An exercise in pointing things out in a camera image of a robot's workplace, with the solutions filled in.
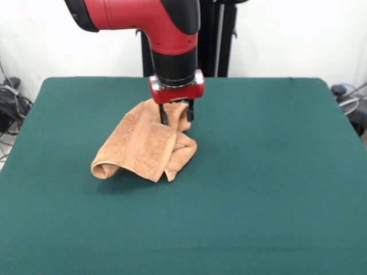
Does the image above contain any black cable tangle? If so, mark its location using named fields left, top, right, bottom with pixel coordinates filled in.
left=0, top=85, right=34, bottom=139

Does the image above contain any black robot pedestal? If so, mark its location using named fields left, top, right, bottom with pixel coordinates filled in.
left=135, top=0, right=239, bottom=78

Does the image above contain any tan terry towel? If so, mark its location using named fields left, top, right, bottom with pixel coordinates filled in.
left=91, top=100, right=198, bottom=183

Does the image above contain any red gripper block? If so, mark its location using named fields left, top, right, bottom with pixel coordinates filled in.
left=149, top=69, right=206, bottom=126

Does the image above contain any dark green table cloth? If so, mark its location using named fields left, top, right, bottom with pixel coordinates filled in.
left=0, top=76, right=367, bottom=275

